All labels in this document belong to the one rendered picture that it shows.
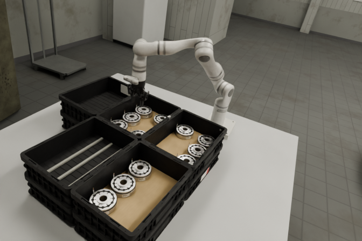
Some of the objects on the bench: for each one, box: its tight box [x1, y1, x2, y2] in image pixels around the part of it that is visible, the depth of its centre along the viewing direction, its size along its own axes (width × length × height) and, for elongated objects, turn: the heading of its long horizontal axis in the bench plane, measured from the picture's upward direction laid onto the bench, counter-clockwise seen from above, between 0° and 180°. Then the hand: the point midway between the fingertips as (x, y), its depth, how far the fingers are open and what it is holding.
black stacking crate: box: [183, 145, 223, 201], centre depth 143 cm, size 40×30×12 cm
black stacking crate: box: [24, 174, 76, 226], centre depth 123 cm, size 40×30×12 cm
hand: (137, 101), depth 145 cm, fingers open, 5 cm apart
